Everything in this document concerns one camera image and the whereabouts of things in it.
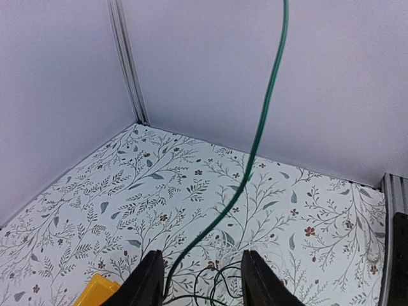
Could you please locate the floral patterned table mat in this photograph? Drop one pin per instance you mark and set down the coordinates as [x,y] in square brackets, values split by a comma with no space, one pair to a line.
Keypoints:
[147,189]

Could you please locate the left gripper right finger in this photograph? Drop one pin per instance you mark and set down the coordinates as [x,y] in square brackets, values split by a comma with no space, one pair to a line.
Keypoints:
[260,285]

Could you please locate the front aluminium rail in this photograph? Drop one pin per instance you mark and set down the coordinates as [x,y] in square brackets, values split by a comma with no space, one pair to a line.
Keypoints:
[395,191]

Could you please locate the right yellow plastic bin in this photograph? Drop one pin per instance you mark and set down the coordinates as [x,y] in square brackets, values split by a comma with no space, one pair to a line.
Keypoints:
[98,291]

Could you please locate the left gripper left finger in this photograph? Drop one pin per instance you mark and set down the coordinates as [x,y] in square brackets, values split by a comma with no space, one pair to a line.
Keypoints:
[145,284]

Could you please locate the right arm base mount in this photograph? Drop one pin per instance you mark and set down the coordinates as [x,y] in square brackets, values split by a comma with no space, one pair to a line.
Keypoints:
[398,291]

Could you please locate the right aluminium frame post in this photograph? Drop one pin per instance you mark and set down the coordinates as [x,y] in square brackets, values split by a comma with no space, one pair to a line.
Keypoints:
[127,63]

